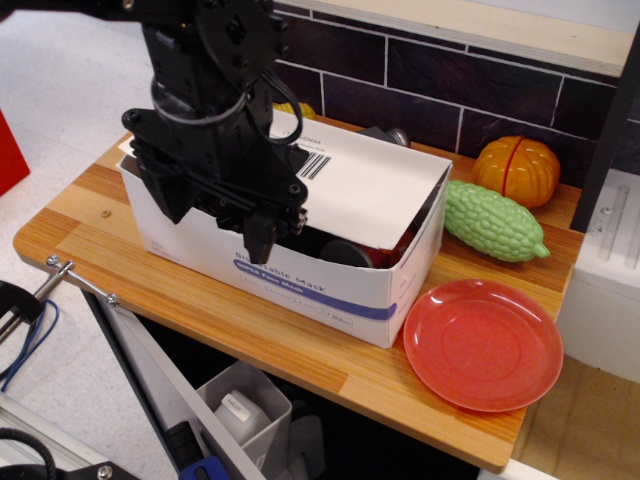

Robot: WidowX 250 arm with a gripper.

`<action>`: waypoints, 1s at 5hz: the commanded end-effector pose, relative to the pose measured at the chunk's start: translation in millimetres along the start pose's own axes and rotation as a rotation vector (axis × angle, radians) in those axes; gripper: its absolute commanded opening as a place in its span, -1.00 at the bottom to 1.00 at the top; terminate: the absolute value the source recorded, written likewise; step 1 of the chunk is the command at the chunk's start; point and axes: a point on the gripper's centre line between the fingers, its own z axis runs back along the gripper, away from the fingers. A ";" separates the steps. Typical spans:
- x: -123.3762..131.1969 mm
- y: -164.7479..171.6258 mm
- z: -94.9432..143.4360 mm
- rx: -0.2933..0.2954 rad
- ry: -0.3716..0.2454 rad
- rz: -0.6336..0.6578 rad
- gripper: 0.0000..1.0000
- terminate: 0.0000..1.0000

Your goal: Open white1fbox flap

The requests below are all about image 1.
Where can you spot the grey plastic bin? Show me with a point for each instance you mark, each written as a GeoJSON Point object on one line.
{"type": "Point", "coordinates": [269, 449]}

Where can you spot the blue black handle tool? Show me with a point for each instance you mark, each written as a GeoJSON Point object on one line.
{"type": "Point", "coordinates": [188, 456]}

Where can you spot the orange toy pumpkin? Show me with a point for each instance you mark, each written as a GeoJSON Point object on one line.
{"type": "Point", "coordinates": [521, 169]}

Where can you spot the yellow toy fruit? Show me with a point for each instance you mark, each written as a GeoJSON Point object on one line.
{"type": "Point", "coordinates": [306, 111]}

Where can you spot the grey metal can behind box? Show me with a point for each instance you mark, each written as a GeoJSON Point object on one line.
{"type": "Point", "coordinates": [395, 135]}

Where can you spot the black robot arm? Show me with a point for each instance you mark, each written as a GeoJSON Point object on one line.
{"type": "Point", "coordinates": [219, 48]}

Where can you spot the white cabinet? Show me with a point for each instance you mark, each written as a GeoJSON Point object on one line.
{"type": "Point", "coordinates": [599, 318]}

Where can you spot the white bottle in bin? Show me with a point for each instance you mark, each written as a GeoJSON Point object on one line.
{"type": "Point", "coordinates": [241, 417]}

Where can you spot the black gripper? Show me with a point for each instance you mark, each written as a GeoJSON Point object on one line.
{"type": "Point", "coordinates": [219, 154]}

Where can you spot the green toy bitter gourd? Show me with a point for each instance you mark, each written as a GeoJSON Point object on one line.
{"type": "Point", "coordinates": [493, 224]}

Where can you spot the red plastic plate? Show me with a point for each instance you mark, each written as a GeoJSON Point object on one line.
{"type": "Point", "coordinates": [483, 345]}

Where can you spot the black vertical post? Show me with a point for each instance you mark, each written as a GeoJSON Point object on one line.
{"type": "Point", "coordinates": [612, 131]}

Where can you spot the red box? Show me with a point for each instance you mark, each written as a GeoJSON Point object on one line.
{"type": "Point", "coordinates": [14, 167]}

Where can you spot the dark can inside box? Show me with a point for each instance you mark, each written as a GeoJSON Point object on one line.
{"type": "Point", "coordinates": [345, 252]}

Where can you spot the white face mask box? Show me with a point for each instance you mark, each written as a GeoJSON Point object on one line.
{"type": "Point", "coordinates": [385, 197]}

